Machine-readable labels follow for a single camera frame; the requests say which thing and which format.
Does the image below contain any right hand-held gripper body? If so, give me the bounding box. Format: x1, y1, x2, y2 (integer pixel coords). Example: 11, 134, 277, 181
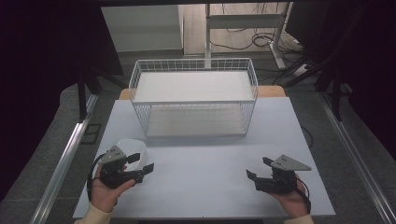
254, 154, 313, 196

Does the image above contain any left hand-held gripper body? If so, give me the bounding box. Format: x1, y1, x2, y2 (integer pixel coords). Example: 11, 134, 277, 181
98, 145, 144, 189

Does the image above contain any white plastic bowl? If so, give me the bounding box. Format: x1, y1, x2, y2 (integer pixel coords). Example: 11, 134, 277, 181
114, 137, 148, 172

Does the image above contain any white wire two-tier rack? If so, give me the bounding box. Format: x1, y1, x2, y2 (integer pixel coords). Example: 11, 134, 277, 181
128, 57, 260, 139

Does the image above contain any person's left hand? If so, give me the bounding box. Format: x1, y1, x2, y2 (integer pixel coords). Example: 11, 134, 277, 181
90, 164, 136, 215

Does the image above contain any person's right hand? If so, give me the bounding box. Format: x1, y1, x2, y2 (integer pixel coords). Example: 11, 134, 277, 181
268, 173, 312, 219

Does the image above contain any black floor grate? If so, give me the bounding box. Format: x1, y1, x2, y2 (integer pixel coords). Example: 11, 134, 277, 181
80, 122, 103, 146

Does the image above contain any wooden table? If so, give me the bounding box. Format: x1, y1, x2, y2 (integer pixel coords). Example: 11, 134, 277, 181
119, 85, 287, 101

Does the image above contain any black metal stand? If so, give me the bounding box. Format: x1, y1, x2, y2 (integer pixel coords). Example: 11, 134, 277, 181
313, 60, 354, 123
75, 69, 105, 123

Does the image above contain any white power strip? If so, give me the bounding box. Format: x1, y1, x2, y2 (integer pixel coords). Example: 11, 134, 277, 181
291, 63, 310, 77

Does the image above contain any dark curtain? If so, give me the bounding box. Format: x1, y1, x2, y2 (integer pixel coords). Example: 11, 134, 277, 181
0, 0, 125, 202
284, 0, 396, 161

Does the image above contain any white cabinet panel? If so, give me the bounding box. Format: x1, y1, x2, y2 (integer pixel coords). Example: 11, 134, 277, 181
100, 4, 185, 54

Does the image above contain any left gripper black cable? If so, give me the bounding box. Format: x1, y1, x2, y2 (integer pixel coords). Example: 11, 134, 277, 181
86, 153, 107, 203

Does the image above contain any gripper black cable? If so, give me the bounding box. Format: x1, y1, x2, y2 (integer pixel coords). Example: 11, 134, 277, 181
291, 176, 313, 215
86, 153, 107, 203

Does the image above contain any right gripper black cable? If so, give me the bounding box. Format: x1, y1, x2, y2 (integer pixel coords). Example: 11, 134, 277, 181
291, 176, 313, 215

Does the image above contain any thin black floor cable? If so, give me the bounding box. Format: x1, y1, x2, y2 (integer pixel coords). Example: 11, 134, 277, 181
300, 125, 315, 149

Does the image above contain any metal floor rail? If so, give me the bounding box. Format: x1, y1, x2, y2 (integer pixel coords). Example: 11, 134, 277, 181
319, 92, 396, 224
28, 92, 100, 224

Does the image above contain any black floor cables bundle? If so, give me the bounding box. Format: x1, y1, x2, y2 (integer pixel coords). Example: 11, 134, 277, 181
208, 27, 304, 53

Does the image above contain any white metal desk frame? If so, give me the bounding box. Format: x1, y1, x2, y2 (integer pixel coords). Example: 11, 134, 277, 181
204, 2, 293, 70

